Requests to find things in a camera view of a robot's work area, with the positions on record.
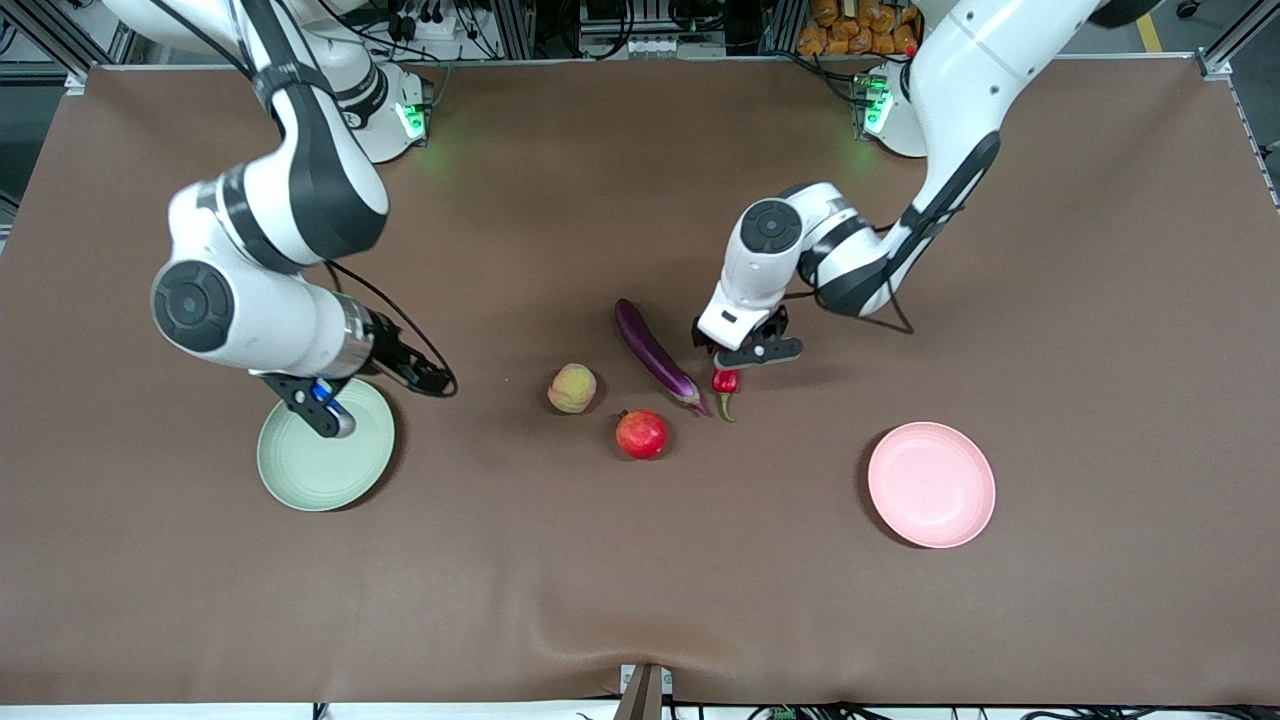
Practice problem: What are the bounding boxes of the purple eggplant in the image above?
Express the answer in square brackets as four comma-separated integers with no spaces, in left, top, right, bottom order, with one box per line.
[614,298,712,418]

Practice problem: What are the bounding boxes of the red pomegranate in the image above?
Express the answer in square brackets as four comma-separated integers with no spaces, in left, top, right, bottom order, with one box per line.
[615,408,670,461]

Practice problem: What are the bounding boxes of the green round plate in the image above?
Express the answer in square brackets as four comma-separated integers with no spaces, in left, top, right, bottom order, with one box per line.
[256,378,397,513]

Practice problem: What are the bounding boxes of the yellow peach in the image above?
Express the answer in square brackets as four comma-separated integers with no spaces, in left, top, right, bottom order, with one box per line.
[547,363,598,415]

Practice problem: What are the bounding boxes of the pink round plate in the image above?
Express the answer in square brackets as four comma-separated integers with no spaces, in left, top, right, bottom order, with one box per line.
[867,422,997,549]

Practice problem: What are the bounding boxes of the brown table mat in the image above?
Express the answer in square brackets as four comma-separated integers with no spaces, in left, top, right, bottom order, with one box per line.
[0,55,1280,706]

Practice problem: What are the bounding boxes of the orange packaged snacks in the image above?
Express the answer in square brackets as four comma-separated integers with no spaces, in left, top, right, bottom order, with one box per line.
[797,0,921,58]

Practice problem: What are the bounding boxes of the white power strip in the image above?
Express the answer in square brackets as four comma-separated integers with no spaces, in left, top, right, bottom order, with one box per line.
[385,0,471,41]

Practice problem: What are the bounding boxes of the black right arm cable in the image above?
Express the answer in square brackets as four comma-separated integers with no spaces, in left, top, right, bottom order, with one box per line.
[322,258,459,399]

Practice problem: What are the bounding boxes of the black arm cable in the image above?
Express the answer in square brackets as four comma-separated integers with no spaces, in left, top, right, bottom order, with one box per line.
[790,285,916,336]
[322,258,459,399]

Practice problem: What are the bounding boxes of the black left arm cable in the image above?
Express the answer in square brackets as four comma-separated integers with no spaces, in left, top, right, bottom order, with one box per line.
[790,285,916,336]

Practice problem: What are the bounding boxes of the metal table edge bracket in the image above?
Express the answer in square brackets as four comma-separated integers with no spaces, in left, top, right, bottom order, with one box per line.
[615,662,673,720]

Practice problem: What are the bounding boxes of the aluminium frame profile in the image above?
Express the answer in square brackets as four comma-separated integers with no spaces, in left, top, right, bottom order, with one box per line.
[0,0,136,96]
[1195,0,1280,81]

